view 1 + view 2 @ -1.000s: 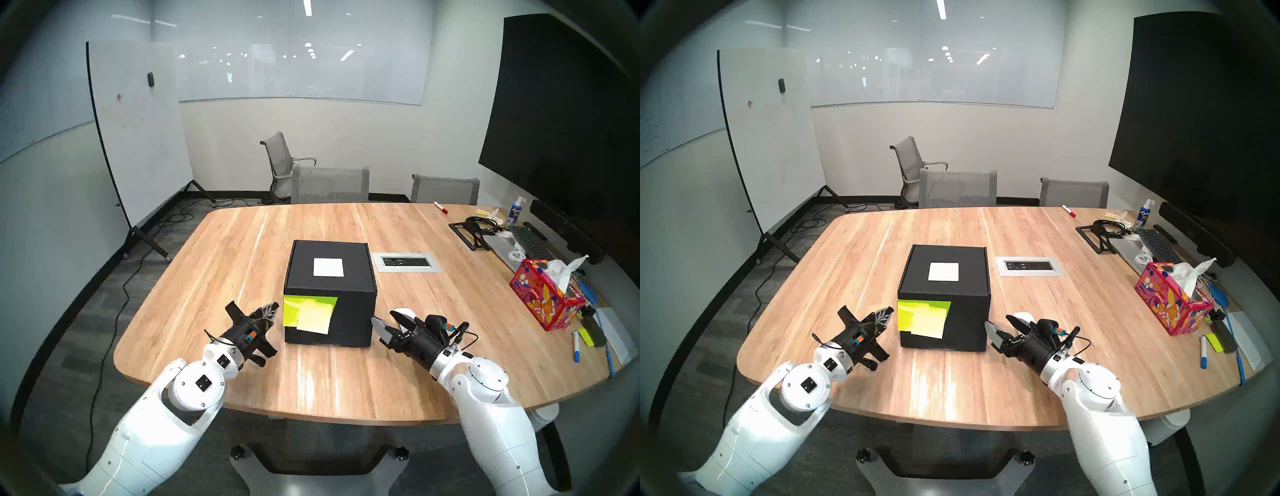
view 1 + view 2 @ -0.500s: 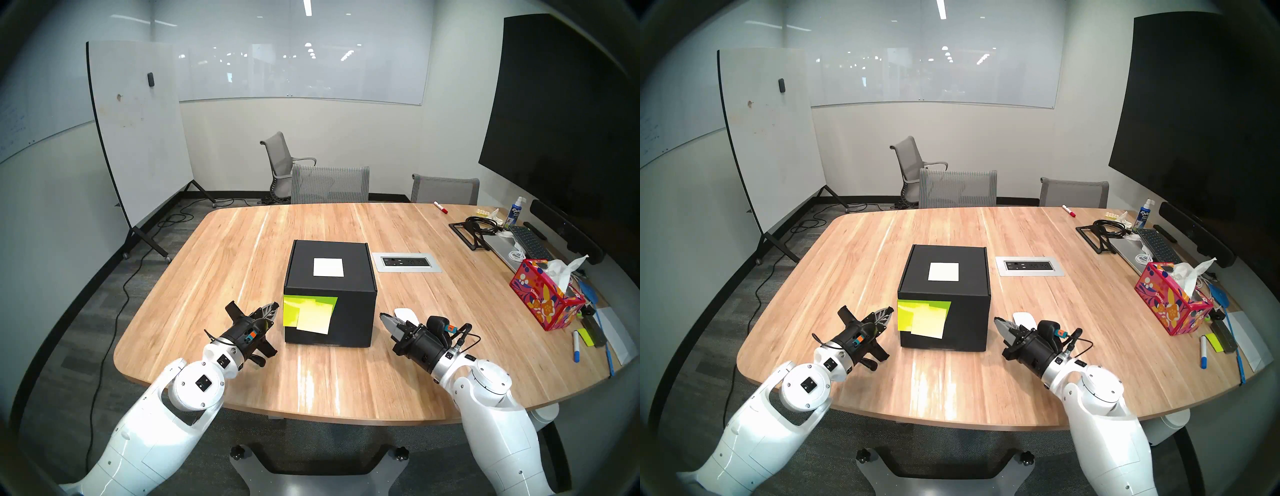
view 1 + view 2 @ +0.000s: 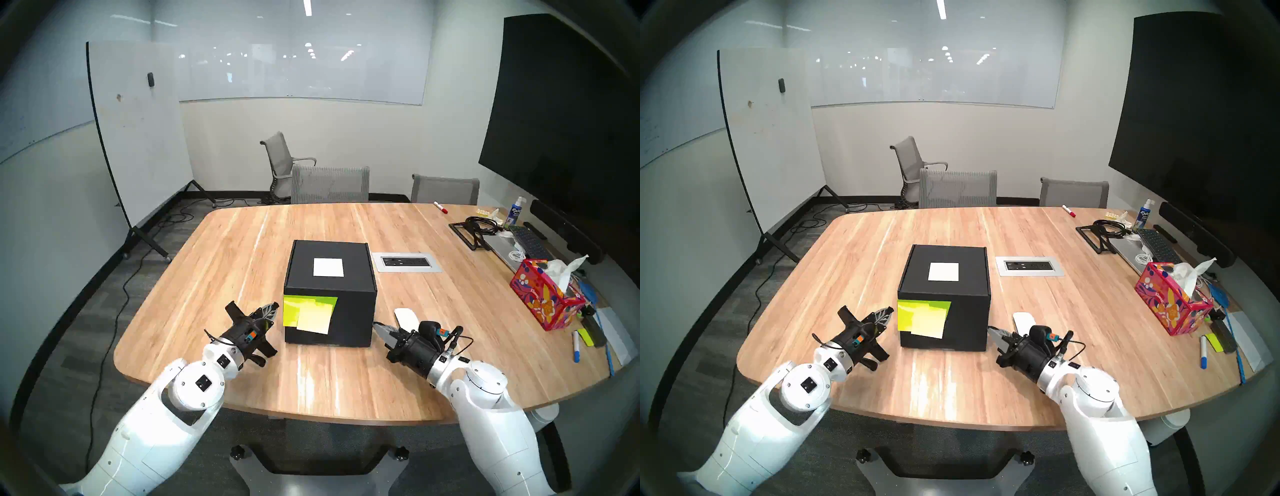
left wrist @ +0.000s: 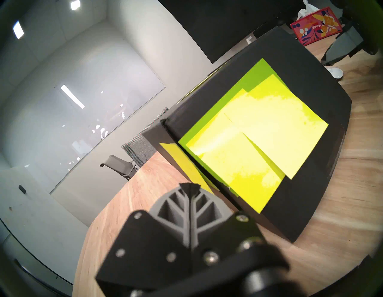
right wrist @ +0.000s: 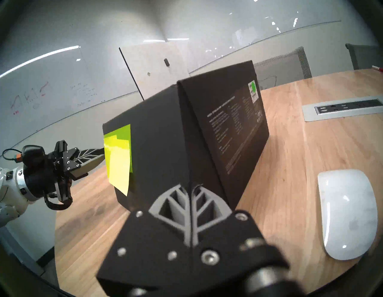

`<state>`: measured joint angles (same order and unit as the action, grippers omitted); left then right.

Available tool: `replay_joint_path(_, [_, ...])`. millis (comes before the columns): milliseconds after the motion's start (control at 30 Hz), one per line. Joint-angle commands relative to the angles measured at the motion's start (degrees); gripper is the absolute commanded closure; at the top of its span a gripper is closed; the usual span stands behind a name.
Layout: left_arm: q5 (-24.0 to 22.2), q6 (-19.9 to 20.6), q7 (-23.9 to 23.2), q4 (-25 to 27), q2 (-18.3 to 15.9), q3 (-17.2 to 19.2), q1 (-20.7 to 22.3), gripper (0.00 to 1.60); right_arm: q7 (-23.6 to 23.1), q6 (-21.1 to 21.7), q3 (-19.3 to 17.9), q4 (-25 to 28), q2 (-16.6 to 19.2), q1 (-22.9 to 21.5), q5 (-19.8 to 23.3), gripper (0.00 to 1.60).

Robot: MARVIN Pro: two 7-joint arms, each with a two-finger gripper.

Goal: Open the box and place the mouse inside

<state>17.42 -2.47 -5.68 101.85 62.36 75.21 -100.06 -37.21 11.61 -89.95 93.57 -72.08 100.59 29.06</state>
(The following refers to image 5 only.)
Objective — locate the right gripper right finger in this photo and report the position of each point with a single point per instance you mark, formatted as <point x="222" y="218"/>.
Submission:
<point x="227" y="236"/>

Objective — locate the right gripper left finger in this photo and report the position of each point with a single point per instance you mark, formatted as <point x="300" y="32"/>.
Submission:
<point x="149" y="254"/>

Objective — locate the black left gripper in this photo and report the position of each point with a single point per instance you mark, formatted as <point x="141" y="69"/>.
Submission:
<point x="39" y="176"/>

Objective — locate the white computer mouse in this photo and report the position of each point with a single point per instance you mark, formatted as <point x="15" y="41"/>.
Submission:
<point x="347" y="215"/>

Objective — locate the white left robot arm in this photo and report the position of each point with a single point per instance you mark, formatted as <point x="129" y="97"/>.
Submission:
<point x="9" y="197"/>

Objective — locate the black cardboard box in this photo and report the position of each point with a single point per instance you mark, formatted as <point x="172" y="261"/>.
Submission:
<point x="158" y="149"/>

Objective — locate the yellow sticky note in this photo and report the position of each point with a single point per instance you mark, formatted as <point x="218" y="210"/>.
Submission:
<point x="109" y="142"/>
<point x="119" y="173"/>

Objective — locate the lime green sticky note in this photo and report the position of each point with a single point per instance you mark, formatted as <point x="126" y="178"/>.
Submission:
<point x="124" y="131"/>

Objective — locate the rolling whiteboard on stand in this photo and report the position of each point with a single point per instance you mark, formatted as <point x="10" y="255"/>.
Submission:
<point x="152" y="72"/>

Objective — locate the silver table power panel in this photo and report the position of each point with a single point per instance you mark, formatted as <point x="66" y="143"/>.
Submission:
<point x="344" y="109"/>

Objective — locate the gray mesh office chair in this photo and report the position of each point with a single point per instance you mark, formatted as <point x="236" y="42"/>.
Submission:
<point x="284" y="69"/>

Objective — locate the red capped marker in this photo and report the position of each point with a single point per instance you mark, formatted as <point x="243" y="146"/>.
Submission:
<point x="377" y="68"/>

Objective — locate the gray plain-back office chair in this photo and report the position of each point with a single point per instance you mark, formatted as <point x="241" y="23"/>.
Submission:
<point x="366" y="57"/>

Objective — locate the glass wall whiteboard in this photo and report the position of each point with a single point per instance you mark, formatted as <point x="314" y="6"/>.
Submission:
<point x="239" y="27"/>

